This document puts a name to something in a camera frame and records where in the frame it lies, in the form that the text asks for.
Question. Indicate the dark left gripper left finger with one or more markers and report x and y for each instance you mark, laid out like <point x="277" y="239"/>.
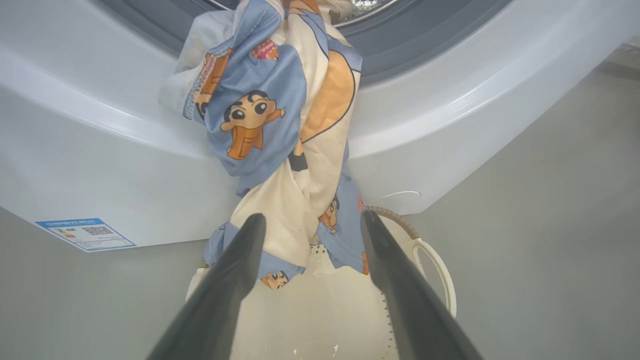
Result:
<point x="225" y="285"/>

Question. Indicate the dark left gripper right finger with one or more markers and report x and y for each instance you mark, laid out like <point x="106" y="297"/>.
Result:
<point x="405" y="300"/>

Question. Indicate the cream cartoon garment blue trim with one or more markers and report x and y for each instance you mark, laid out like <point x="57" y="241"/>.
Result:
<point x="280" y="225"/>

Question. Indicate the white front-load washing machine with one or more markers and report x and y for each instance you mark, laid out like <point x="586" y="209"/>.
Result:
<point x="100" y="150"/>

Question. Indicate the cream laundry basket brown rim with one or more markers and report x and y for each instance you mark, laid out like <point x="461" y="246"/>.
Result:
<point x="340" y="310"/>

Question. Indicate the blue energy label sticker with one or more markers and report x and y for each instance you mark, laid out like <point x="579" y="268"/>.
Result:
<point x="85" y="234"/>

